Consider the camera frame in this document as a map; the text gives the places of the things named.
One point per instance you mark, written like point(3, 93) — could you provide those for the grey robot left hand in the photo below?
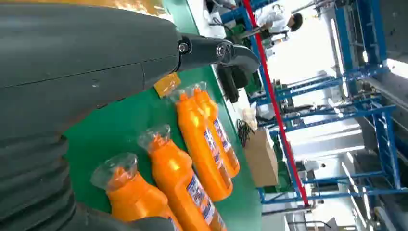
point(79, 63)

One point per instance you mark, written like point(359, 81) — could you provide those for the orange drink bottle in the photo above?
point(172, 178)
point(197, 143)
point(134, 197)
point(212, 110)

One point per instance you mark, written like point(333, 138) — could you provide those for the green table mat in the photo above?
point(127, 127)

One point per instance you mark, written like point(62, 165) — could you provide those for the crumpled clear plastic bag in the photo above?
point(250, 118)

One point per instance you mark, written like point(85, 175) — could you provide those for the red pole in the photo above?
point(274, 102)

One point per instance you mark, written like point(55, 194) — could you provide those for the person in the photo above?
point(274, 17)

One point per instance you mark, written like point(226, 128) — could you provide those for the brown cardboard box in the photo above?
point(261, 159)

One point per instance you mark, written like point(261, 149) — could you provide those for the blue metal rack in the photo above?
point(342, 38)
point(385, 143)

